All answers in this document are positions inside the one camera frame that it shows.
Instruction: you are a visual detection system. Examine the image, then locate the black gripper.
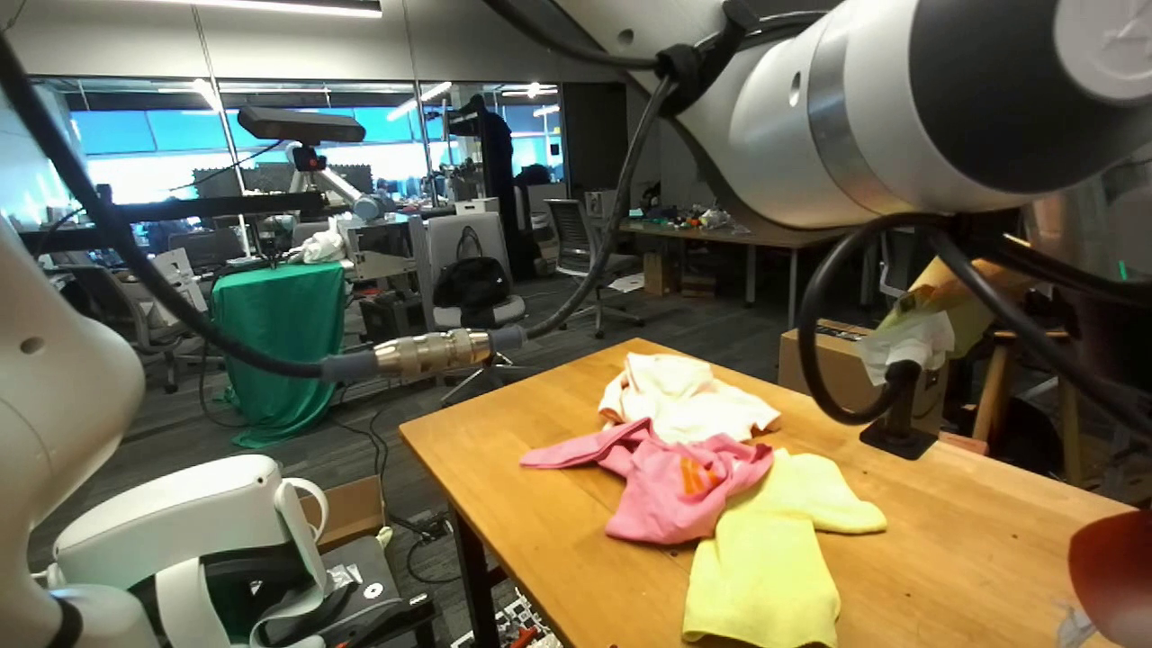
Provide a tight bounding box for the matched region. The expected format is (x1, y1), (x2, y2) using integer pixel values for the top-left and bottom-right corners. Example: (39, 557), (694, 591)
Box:
(1079, 227), (1152, 511)

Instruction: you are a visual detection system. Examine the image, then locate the yellow cloth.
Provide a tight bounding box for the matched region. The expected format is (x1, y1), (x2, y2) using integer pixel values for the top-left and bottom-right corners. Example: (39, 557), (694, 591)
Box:
(680, 447), (895, 648)

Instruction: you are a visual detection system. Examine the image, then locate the pink cloth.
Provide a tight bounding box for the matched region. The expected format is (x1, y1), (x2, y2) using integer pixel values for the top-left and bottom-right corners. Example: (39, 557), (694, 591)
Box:
(515, 417), (779, 552)

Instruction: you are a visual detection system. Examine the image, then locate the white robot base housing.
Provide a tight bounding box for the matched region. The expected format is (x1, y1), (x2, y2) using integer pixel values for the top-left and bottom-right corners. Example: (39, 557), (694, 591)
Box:
(46, 450), (334, 648)

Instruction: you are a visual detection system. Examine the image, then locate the wooden stool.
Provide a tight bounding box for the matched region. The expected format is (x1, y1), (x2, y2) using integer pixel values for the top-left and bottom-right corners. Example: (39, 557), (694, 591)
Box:
(969, 329), (1090, 482)

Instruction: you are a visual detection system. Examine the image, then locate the cardboard box with black tape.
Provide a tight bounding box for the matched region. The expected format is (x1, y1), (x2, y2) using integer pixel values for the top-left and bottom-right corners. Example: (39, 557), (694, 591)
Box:
(775, 324), (951, 423)

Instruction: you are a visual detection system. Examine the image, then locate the long wooden desk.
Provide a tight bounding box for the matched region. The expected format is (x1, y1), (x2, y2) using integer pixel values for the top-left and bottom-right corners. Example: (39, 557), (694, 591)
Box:
(623, 213), (844, 309)

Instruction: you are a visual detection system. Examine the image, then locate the grey office chair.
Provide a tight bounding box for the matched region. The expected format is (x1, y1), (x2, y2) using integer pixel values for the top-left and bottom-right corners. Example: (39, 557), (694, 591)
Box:
(545, 195), (609, 337)

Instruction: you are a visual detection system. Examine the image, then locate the black office chair with jacket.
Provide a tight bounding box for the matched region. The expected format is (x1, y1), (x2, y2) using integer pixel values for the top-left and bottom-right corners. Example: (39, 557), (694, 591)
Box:
(430, 252), (532, 333)

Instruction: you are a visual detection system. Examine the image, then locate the power strip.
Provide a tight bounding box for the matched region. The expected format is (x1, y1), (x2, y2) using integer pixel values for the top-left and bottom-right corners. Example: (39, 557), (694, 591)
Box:
(482, 591), (563, 648)

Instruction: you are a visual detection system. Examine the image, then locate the brown wooden board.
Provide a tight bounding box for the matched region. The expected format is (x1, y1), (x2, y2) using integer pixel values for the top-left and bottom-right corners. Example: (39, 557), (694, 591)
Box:
(299, 473), (388, 554)

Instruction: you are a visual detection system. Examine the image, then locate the black controller box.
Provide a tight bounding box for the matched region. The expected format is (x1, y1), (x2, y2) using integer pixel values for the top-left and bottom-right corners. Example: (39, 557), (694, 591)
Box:
(317, 535), (419, 648)

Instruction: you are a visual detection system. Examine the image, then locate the green draped cloth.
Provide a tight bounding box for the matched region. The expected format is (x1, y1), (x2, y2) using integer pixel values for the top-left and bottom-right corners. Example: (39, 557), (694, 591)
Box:
(208, 259), (353, 447)

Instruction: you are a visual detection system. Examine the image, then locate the white sign board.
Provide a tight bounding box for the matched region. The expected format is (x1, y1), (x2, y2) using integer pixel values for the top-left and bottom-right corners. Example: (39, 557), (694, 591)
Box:
(147, 245), (208, 329)

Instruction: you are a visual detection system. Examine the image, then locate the black looped wrist cable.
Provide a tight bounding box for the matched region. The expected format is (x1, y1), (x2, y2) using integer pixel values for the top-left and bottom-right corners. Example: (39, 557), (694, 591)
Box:
(791, 213), (1152, 450)

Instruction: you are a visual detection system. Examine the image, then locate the cream garment with drawstring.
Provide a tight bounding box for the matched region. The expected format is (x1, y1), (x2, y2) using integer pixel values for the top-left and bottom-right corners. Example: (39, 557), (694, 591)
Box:
(593, 348), (787, 450)

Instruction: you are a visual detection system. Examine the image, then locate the black cable with silver connector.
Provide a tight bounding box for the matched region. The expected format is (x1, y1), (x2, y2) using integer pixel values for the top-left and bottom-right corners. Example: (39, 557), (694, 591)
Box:
(0, 31), (725, 390)

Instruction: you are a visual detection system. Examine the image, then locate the black bar camera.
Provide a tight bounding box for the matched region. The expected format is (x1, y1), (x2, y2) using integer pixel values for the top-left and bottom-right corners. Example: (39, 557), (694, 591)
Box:
(236, 104), (373, 149)

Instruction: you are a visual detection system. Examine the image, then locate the black mount bar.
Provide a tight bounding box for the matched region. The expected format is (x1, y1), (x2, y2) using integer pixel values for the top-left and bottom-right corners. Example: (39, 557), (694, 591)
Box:
(23, 186), (321, 259)

